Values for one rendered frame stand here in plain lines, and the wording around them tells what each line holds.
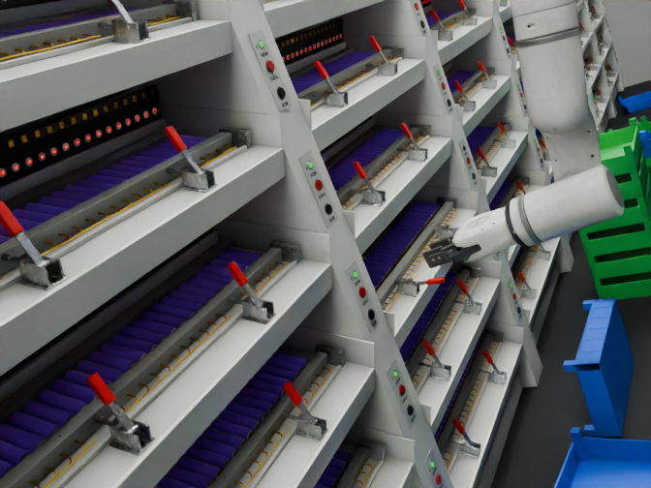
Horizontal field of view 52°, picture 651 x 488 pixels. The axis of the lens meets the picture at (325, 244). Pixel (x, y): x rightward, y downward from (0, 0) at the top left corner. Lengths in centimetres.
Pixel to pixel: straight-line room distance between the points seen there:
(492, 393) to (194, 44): 111
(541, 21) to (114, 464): 80
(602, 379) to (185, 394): 105
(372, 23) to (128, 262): 107
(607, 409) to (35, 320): 130
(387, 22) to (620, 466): 113
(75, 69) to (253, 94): 32
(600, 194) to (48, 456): 81
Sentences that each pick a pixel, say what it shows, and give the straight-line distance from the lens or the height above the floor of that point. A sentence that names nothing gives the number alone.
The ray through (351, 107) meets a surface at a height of 93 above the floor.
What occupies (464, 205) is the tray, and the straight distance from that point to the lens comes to 172.
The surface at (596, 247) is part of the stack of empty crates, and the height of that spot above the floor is 19.
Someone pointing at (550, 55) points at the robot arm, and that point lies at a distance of 104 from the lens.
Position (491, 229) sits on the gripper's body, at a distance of 112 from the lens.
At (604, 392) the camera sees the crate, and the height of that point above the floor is 12.
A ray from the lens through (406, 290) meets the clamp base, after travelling 132.
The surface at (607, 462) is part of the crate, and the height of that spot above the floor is 0.
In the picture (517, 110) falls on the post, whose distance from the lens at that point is 235.
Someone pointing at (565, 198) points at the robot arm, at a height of 70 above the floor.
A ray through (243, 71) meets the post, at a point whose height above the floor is 106.
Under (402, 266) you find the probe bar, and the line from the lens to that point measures 138.
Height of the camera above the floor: 104
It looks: 15 degrees down
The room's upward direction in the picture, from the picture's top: 23 degrees counter-clockwise
